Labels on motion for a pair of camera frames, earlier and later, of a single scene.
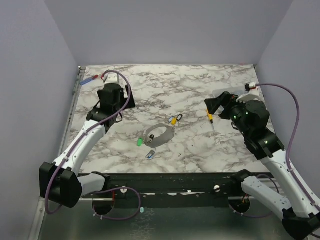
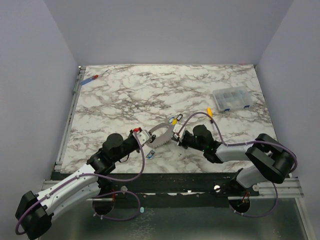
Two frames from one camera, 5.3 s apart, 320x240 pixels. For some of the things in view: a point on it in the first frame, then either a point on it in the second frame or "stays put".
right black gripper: (223, 106) to (185, 138)
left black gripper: (130, 102) to (131, 135)
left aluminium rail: (78, 84) stays put
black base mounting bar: (171, 190) stays put
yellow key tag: (173, 121) stays put
